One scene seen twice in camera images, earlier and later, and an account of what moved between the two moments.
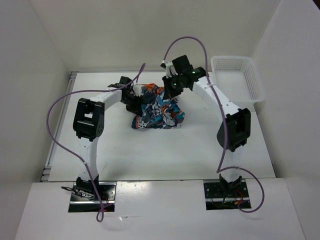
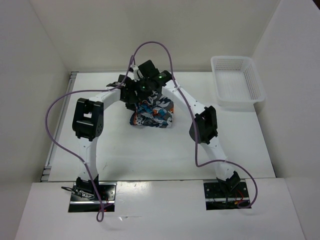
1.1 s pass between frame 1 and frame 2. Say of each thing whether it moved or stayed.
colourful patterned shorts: moved
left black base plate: stayed
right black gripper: moved
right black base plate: stayed
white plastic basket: stayed
